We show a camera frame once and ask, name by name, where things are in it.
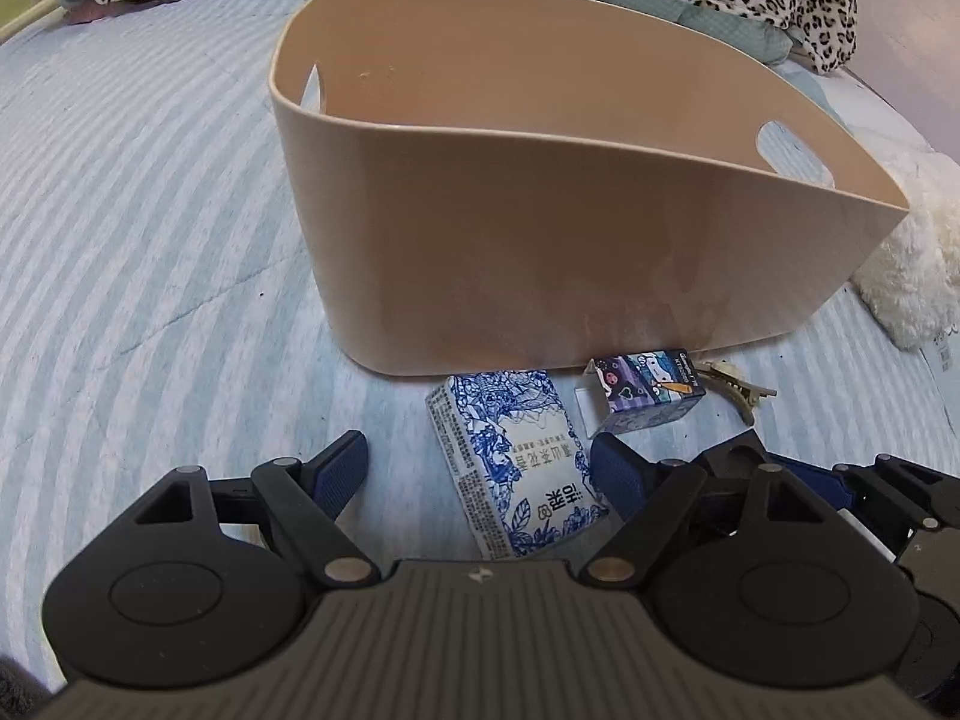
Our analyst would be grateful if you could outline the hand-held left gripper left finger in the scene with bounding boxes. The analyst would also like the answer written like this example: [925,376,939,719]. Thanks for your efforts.
[131,431,383,587]

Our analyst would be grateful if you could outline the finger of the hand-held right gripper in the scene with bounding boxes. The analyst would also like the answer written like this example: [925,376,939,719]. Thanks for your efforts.
[697,442,856,518]
[831,453,960,537]

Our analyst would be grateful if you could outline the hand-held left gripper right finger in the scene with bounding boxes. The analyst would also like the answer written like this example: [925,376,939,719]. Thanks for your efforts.
[581,436,824,584]

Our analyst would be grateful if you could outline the blue floral tissue pack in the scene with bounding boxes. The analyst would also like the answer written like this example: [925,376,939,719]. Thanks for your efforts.
[425,369,628,561]

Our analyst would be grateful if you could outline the beige plastic storage basket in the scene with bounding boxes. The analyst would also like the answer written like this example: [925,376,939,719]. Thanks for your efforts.
[268,0,912,378]

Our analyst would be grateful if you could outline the purple cartoon small box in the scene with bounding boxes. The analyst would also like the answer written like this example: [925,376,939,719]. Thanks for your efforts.
[576,349,706,438]

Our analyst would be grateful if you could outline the beige hair claw clip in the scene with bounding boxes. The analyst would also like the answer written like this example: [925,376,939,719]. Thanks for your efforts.
[694,360,779,422]

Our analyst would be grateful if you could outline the white plush toy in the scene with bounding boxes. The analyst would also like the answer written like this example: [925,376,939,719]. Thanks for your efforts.
[847,150,960,352]

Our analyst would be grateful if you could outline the pale bed frame rail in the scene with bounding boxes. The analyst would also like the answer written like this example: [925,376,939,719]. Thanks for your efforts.
[0,0,59,47]

